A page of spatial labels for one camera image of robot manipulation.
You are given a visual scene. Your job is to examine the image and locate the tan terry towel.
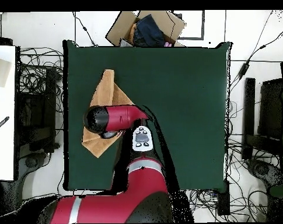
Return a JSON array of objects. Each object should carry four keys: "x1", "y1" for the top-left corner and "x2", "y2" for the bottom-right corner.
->
[{"x1": 81, "y1": 69, "x2": 135, "y2": 159}]

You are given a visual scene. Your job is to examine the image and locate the dark green table cloth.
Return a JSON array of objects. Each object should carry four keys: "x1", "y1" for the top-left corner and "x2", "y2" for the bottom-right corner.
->
[{"x1": 62, "y1": 40, "x2": 232, "y2": 192}]

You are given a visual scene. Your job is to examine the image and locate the orange cloth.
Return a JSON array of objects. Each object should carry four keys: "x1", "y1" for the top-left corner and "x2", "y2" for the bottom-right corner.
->
[{"x1": 128, "y1": 23, "x2": 138, "y2": 44}]

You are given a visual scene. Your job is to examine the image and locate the dark blue jeans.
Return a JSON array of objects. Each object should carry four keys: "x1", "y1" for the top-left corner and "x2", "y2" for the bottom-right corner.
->
[{"x1": 133, "y1": 13, "x2": 166, "y2": 47}]

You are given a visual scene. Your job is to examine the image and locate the black stand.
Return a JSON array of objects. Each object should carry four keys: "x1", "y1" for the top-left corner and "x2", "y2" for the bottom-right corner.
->
[
  {"x1": 241, "y1": 77, "x2": 283, "y2": 160},
  {"x1": 16, "y1": 67, "x2": 60, "y2": 159}
]

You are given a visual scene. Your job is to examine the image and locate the brown cardboard box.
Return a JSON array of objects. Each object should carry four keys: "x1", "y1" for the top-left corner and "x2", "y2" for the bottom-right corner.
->
[{"x1": 105, "y1": 10, "x2": 187, "y2": 47}]

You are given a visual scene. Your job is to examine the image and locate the black power box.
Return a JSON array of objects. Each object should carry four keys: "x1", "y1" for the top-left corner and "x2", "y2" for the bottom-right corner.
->
[{"x1": 216, "y1": 180, "x2": 230, "y2": 216}]

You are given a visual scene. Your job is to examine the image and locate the black stand base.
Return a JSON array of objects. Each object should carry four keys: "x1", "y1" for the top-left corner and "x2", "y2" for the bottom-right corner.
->
[
  {"x1": 246, "y1": 158, "x2": 283, "y2": 190},
  {"x1": 17, "y1": 151, "x2": 51, "y2": 183}
]

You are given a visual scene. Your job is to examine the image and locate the white desk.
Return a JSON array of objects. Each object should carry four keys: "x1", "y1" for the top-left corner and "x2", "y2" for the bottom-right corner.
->
[{"x1": 0, "y1": 45, "x2": 16, "y2": 181}]

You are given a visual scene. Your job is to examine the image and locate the black striped tool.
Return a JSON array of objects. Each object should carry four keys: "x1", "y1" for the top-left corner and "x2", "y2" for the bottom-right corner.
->
[{"x1": 0, "y1": 115, "x2": 11, "y2": 135}]

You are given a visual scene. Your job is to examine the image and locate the beige box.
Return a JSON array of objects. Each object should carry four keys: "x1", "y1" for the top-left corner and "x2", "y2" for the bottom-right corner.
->
[{"x1": 0, "y1": 55, "x2": 12, "y2": 88}]

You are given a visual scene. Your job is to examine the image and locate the black cable tangle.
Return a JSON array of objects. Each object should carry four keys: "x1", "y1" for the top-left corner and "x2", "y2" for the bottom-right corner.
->
[
  {"x1": 225, "y1": 132, "x2": 282, "y2": 222},
  {"x1": 22, "y1": 190, "x2": 104, "y2": 204},
  {"x1": 186, "y1": 189, "x2": 219, "y2": 222},
  {"x1": 17, "y1": 46, "x2": 65, "y2": 113}
]

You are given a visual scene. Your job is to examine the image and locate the thin black cable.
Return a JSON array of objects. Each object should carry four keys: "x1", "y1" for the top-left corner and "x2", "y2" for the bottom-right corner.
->
[{"x1": 72, "y1": 11, "x2": 99, "y2": 47}]

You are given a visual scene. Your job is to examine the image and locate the black cable with adapter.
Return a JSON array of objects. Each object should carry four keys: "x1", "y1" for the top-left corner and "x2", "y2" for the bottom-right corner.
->
[{"x1": 229, "y1": 25, "x2": 283, "y2": 93}]

